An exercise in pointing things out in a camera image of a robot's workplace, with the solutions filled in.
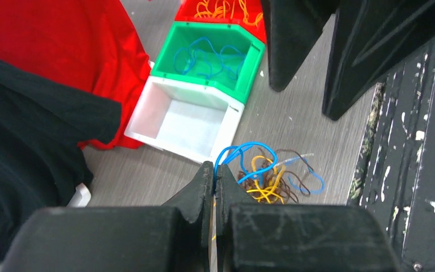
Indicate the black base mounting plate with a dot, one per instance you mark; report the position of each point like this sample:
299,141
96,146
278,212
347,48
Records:
395,172

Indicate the white clothes rack stand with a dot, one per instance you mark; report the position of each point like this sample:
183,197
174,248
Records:
81,197

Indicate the red plastic bin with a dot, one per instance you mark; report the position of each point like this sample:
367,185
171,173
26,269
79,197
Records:
246,13

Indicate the white plastic bin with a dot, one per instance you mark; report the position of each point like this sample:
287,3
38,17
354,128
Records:
191,120

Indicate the red t-shirt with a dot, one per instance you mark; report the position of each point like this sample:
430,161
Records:
89,45

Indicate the green plastic bin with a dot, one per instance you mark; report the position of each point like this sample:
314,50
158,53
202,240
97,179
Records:
223,56

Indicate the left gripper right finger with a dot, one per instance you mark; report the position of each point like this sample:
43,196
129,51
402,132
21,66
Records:
252,236

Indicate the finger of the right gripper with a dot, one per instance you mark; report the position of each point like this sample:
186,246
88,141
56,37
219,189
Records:
292,29
370,38

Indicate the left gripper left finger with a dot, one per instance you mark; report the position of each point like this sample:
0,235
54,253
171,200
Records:
174,236

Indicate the black t-shirt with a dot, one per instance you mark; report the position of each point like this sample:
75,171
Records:
41,125

